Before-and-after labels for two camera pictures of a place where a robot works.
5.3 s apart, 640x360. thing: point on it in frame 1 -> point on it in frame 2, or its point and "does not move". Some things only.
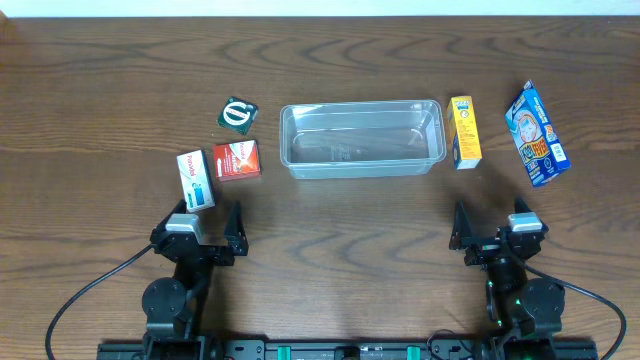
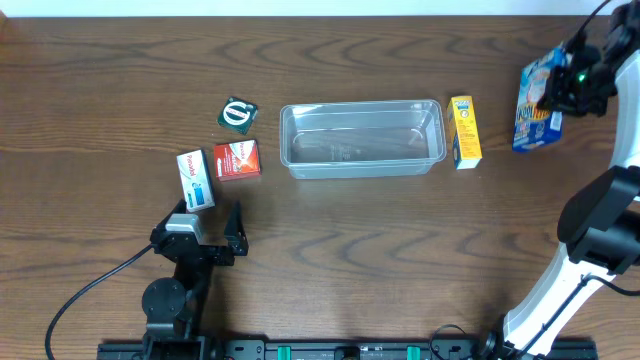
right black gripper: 489,245 -> 564,87
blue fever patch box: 542,153 -> 534,126
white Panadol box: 196,180 does not move
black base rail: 342,349 does not move
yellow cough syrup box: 465,142 does not move
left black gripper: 236,240 does not move
